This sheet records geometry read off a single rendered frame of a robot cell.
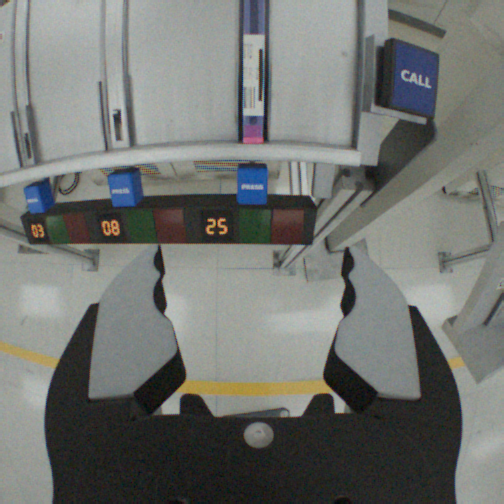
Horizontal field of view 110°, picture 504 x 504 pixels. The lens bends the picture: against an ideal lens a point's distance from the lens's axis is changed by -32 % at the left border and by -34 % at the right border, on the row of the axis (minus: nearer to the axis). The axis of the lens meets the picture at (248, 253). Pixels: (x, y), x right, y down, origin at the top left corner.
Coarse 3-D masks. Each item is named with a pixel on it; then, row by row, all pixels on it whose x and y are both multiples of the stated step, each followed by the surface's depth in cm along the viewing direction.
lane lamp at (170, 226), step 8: (160, 216) 23; (168, 216) 23; (176, 216) 23; (160, 224) 24; (168, 224) 24; (176, 224) 24; (184, 224) 24; (160, 232) 24; (168, 232) 24; (176, 232) 24; (184, 232) 24; (160, 240) 25; (168, 240) 25; (176, 240) 25; (184, 240) 25
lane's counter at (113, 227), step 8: (96, 216) 23; (104, 216) 23; (112, 216) 23; (120, 216) 23; (104, 224) 24; (112, 224) 24; (120, 224) 24; (104, 232) 24; (112, 232) 24; (120, 232) 24; (104, 240) 25; (112, 240) 25; (120, 240) 25
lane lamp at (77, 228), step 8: (64, 216) 23; (72, 216) 23; (80, 216) 23; (72, 224) 24; (80, 224) 24; (72, 232) 24; (80, 232) 24; (88, 232) 24; (72, 240) 25; (80, 240) 25; (88, 240) 25
